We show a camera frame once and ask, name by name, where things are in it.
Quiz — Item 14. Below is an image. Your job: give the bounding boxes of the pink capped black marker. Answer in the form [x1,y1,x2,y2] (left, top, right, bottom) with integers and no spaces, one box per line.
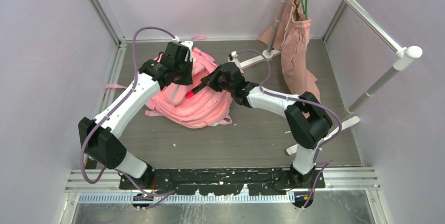
[185,83,207,99]

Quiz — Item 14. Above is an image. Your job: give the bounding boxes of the pink student backpack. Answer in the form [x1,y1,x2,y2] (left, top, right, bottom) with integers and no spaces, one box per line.
[104,35,234,129]

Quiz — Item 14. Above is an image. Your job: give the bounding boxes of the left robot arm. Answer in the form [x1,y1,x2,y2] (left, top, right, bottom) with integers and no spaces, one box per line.
[78,41,194,189]

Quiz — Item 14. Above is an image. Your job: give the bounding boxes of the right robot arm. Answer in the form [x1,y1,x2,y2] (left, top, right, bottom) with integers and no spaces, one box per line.
[201,62,333,188]

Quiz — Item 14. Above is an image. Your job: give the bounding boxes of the pink hanging trousers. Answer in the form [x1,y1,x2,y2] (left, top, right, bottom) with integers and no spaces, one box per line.
[258,0,320,100]

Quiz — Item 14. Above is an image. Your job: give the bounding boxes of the white metal clothes rack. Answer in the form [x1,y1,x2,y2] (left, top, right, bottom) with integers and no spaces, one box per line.
[240,0,423,156]

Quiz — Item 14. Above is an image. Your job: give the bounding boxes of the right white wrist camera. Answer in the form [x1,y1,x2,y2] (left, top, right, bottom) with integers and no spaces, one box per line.
[228,51,241,69]

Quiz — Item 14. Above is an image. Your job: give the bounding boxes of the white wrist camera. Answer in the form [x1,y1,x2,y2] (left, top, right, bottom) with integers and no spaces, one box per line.
[228,51,241,69]
[172,36,194,62]

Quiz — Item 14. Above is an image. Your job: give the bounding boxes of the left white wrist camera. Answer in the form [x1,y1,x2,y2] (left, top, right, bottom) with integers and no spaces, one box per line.
[172,36,194,62]

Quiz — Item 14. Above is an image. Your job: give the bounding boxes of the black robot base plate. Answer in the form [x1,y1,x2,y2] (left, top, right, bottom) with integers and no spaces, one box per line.
[135,167,325,196]

